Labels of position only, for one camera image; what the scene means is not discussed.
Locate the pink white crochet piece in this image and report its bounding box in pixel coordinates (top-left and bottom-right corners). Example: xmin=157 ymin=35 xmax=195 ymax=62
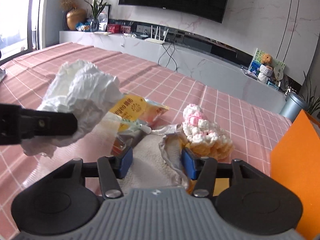
xmin=182 ymin=104 xmax=234 ymax=160

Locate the yellow snack packet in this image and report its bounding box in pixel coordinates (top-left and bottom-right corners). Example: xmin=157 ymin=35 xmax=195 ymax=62
xmin=110 ymin=93 xmax=169 ymax=154

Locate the white paper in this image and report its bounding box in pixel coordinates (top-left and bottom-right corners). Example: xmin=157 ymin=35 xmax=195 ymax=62
xmin=21 ymin=60 xmax=123 ymax=157

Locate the pink checkered tablecloth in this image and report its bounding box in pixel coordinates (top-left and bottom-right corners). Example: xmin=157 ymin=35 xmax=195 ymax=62
xmin=1 ymin=43 xmax=300 ymax=239

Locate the white tv cabinet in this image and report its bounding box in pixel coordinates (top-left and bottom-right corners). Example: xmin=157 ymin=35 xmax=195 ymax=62
xmin=59 ymin=31 xmax=285 ymax=113

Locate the orange cardboard box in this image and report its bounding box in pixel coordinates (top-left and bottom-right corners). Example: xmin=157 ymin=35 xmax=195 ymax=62
xmin=270 ymin=110 xmax=319 ymax=239

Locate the colourful picture card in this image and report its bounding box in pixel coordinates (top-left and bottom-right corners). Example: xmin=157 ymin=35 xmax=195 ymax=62
xmin=249 ymin=48 xmax=286 ymax=87

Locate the teddy bear in pot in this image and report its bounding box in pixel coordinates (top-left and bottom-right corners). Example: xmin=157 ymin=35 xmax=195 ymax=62
xmin=258 ymin=53 xmax=273 ymax=83

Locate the silver trash bin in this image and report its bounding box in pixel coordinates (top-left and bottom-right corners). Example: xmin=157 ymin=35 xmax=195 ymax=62
xmin=280 ymin=92 xmax=308 ymax=122

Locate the white wifi router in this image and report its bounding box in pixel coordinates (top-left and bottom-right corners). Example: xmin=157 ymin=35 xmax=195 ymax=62
xmin=145 ymin=26 xmax=169 ymax=45

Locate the golden vase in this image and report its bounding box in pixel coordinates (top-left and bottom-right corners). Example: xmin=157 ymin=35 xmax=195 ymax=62
xmin=66 ymin=8 xmax=87 ymax=30

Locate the tall leafy floor plant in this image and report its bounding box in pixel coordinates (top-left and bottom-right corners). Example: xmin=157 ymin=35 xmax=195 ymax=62
xmin=302 ymin=72 xmax=320 ymax=115

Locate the green potted plant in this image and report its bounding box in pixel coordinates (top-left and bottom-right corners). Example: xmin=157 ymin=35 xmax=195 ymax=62
xmin=85 ymin=0 xmax=108 ymax=32

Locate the black power cable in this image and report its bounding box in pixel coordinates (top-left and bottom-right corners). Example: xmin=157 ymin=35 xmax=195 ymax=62
xmin=157 ymin=42 xmax=179 ymax=73

